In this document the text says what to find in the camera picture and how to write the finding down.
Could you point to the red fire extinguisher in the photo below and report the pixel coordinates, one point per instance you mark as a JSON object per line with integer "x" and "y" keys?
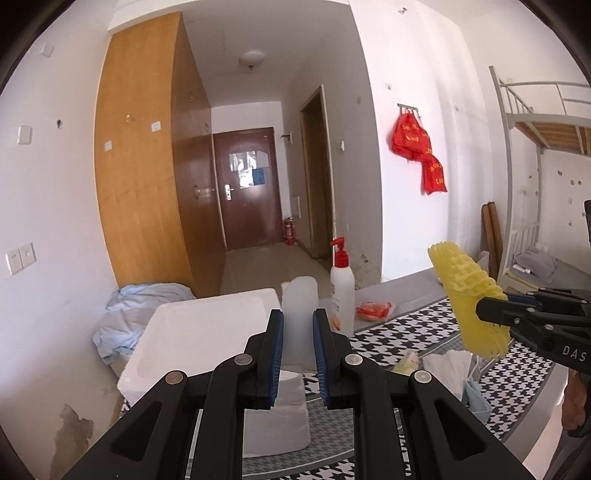
{"x": 289, "y": 232}

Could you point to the white pump bottle red cap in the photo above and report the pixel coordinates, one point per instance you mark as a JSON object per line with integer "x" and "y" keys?
{"x": 344, "y": 295}

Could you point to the metal wall hook rack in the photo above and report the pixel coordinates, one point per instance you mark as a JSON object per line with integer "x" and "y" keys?
{"x": 408, "y": 108}

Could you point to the small wall-mounted box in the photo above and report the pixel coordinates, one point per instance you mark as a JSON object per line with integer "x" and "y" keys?
{"x": 287, "y": 138}

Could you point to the person's right hand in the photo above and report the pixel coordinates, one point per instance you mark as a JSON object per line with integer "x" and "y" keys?
{"x": 575, "y": 399}

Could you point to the dark brown entrance door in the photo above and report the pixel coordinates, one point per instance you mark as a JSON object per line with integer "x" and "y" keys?
{"x": 249, "y": 207}

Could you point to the white wall switch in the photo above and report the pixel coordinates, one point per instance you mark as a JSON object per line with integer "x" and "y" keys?
{"x": 24, "y": 134}

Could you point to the clear plastic spray bottle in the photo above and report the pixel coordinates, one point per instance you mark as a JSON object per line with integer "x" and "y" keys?
{"x": 299, "y": 323}

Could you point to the white metal bunk bed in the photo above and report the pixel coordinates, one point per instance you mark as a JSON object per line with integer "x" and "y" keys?
{"x": 540, "y": 129}

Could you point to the white foam box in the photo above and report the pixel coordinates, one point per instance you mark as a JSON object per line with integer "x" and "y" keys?
{"x": 184, "y": 337}

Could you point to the wooden wardrobe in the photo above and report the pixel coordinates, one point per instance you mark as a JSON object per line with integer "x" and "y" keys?
{"x": 138, "y": 184}

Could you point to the wooden side door frame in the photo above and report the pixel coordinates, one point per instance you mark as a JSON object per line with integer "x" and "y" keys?
{"x": 318, "y": 184}

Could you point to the grey pillow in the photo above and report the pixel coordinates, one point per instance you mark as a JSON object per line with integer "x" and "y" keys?
{"x": 538, "y": 265}

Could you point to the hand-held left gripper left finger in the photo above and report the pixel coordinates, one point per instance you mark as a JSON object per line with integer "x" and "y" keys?
{"x": 276, "y": 350}

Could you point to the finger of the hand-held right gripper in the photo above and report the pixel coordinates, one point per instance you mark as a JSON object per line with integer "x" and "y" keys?
{"x": 554, "y": 296}
{"x": 498, "y": 314}

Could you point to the light blue cloth pile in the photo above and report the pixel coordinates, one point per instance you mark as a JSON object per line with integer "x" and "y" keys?
{"x": 134, "y": 304}

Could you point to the red snack packet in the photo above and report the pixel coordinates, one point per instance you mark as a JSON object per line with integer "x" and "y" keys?
{"x": 373, "y": 310}

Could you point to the pale green foam net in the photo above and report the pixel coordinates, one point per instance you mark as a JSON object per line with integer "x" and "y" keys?
{"x": 406, "y": 363}

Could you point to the red hanging bag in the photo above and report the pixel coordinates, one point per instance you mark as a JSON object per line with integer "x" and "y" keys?
{"x": 434, "y": 177}
{"x": 408, "y": 136}

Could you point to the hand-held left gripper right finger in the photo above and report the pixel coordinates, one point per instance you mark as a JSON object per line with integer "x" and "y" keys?
{"x": 319, "y": 355}

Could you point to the white foam block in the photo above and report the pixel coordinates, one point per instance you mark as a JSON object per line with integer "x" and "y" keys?
{"x": 277, "y": 424}

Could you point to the wooden planks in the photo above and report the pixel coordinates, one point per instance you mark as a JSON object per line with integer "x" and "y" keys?
{"x": 493, "y": 240}

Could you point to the houndstooth tablecloth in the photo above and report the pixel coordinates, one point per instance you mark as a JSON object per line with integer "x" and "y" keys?
{"x": 415, "y": 334}

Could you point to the blue face mask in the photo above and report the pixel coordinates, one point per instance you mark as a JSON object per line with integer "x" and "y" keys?
{"x": 478, "y": 402}

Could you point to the white double wall socket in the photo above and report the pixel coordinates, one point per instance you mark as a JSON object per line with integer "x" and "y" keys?
{"x": 21, "y": 258}

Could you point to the round ceiling lamp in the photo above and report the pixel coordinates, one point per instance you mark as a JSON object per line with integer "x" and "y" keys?
{"x": 251, "y": 59}

